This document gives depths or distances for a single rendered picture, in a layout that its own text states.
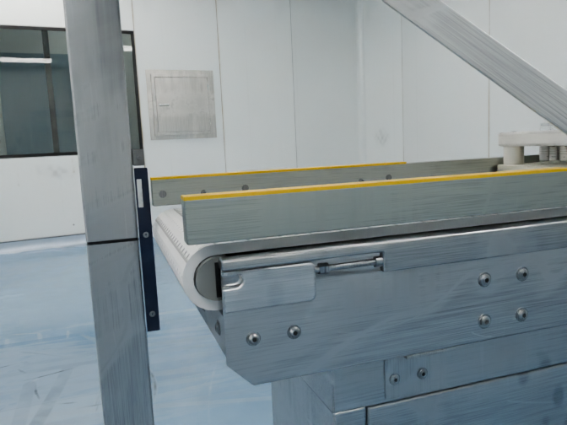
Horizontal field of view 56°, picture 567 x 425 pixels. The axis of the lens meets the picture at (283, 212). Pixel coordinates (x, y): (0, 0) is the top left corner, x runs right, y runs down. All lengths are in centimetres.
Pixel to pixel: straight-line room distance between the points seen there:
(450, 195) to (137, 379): 44
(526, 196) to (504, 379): 20
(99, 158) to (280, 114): 534
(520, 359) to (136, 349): 43
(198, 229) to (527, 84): 26
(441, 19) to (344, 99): 592
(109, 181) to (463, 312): 41
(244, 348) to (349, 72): 609
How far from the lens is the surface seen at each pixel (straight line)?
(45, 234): 542
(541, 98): 44
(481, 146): 505
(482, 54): 44
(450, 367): 55
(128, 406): 72
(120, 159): 65
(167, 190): 64
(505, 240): 49
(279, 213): 38
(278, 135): 592
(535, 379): 63
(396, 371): 51
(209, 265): 39
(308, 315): 41
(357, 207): 41
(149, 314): 67
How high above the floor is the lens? 88
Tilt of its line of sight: 8 degrees down
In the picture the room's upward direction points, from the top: 3 degrees counter-clockwise
